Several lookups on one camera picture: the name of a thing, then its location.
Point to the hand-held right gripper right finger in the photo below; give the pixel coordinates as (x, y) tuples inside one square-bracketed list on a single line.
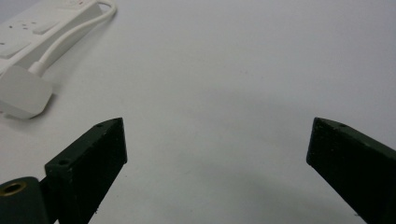
[(351, 165)]

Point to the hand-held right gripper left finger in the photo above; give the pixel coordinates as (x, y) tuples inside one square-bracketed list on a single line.
[(87, 168)]

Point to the white power strip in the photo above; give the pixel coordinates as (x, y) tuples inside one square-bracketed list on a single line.
[(40, 28)]

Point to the white power plug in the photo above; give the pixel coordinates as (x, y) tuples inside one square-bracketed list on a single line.
[(21, 93)]

